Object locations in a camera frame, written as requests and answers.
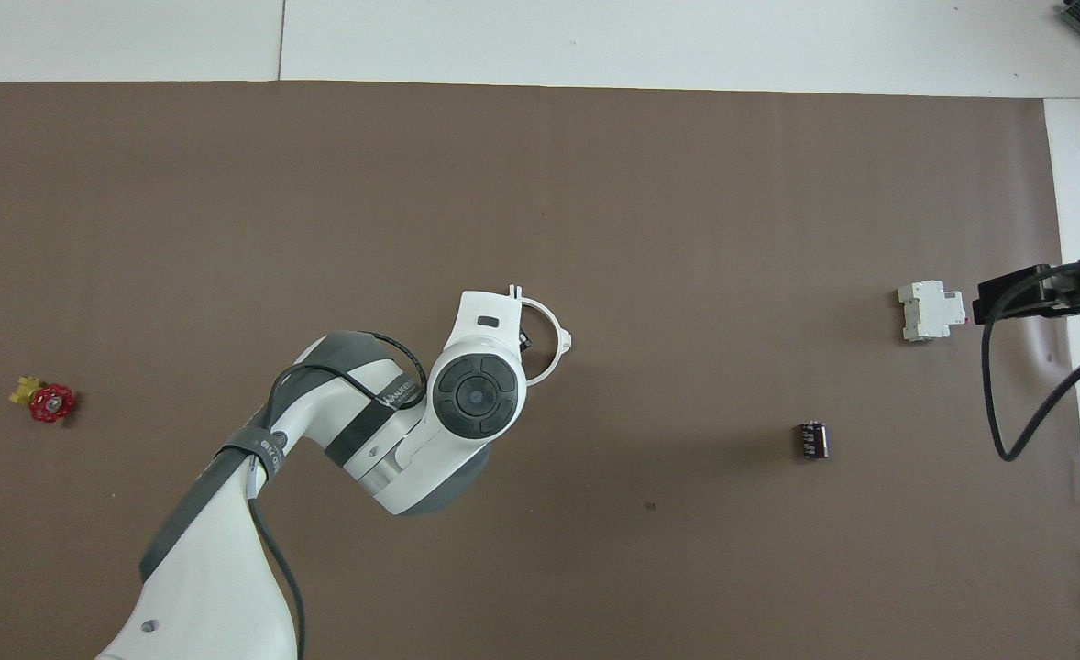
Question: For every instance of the brown paper mat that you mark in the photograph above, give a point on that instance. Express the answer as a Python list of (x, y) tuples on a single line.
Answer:
[(687, 229)]

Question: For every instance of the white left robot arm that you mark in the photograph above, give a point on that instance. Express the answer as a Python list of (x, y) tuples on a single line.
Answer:
[(228, 568)]

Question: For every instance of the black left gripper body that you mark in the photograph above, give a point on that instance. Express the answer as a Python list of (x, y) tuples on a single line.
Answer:
[(525, 341)]

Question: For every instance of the white half pipe clamp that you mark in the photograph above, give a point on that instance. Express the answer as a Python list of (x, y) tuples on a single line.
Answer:
[(562, 344)]

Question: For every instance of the black cylindrical capacitor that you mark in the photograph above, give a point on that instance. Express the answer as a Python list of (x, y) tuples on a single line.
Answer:
[(812, 441)]

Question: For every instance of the red yellow valve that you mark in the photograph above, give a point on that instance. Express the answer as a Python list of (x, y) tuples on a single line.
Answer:
[(49, 403)]

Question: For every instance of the white circuit breaker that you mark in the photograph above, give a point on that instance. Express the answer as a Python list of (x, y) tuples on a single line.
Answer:
[(930, 312)]

